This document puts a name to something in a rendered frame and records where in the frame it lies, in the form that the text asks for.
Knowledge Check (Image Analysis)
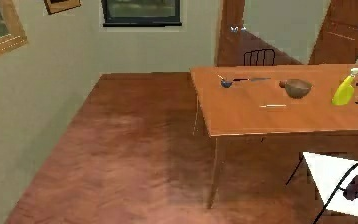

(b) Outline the blue small cup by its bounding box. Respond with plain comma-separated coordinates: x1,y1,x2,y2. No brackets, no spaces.
217,75,234,89

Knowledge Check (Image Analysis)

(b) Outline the brown wooden table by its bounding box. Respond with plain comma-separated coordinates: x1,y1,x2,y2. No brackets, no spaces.
189,63,358,210

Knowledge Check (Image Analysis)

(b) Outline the brown wooden door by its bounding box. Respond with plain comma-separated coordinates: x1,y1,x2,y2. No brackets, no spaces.
214,0,303,67
307,0,358,66

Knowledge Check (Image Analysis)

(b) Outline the black framed window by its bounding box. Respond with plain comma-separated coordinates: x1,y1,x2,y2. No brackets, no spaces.
101,0,183,28

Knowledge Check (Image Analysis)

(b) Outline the brown bowl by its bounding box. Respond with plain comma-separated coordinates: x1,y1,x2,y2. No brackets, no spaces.
279,78,313,100

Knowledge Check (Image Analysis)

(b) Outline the wooden framed picture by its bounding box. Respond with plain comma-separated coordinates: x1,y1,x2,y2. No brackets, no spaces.
43,0,82,16

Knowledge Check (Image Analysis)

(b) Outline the yellow spray bottle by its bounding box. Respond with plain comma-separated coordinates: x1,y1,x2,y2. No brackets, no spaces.
331,67,358,107

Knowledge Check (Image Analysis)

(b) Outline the white seat black chair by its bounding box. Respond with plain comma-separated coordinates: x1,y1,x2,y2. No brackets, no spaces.
285,151,358,224

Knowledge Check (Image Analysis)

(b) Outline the wooden framed window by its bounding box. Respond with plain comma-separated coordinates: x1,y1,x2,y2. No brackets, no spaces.
0,0,29,62

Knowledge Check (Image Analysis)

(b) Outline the black handled knife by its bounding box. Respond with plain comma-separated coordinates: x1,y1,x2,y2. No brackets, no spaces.
232,77,272,83

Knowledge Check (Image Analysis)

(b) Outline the black wire chair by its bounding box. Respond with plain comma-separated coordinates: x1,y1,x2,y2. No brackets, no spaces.
243,48,276,67

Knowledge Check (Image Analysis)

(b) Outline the silver door handle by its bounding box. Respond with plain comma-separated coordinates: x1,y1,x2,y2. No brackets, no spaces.
229,25,248,34

